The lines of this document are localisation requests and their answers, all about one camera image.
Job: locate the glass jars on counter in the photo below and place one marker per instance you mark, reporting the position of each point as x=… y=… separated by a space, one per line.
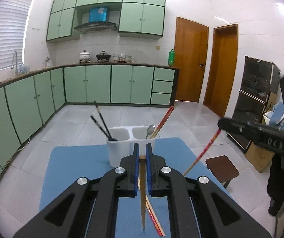
x=123 y=58

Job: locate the white twin utensil holder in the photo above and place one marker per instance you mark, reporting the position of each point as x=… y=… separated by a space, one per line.
x=126 y=137

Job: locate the black wok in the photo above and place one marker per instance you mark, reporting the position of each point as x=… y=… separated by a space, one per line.
x=103 y=57

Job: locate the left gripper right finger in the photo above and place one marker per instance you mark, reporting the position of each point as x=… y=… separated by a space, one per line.
x=198 y=207

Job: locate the red patterned bamboo chopstick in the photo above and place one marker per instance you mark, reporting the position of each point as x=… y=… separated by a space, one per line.
x=160 y=126

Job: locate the black chopstick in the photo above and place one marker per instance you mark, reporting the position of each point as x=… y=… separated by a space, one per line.
x=103 y=121
x=100 y=127

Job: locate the chrome sink faucet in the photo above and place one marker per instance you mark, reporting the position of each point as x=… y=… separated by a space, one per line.
x=14 y=66

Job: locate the green bottle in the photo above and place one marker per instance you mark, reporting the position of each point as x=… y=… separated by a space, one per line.
x=171 y=58

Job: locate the window blind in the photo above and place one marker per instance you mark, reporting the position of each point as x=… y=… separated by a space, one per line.
x=13 y=20

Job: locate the steel kettle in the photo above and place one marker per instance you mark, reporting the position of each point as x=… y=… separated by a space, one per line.
x=47 y=62

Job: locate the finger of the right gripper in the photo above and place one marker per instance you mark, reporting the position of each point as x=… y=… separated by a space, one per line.
x=235 y=127

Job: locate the green upper wall cabinets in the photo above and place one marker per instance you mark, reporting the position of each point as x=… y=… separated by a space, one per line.
x=130 y=18

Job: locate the black range hood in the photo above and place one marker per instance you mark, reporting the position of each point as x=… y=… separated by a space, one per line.
x=97 y=19

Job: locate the dark brown stool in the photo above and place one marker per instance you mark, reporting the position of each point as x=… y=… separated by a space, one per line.
x=222 y=168

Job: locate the brown wooden door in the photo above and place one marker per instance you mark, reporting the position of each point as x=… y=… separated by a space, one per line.
x=191 y=47
x=222 y=68

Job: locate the green lower kitchen cabinets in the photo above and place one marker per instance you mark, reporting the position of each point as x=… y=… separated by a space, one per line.
x=28 y=102

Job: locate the white cooking pot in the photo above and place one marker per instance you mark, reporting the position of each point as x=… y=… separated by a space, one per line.
x=84 y=57

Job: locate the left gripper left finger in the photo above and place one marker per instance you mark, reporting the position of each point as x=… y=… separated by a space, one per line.
x=87 y=208

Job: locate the silver metal spoon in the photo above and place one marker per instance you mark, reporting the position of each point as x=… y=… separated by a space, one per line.
x=150 y=130

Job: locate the black glass cabinet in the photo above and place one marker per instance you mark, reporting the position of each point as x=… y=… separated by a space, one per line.
x=258 y=91

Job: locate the plain bamboo chopstick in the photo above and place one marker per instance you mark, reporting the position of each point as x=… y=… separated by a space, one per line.
x=152 y=215
x=142 y=175

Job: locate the cardboard box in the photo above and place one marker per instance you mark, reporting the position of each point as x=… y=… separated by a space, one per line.
x=259 y=157

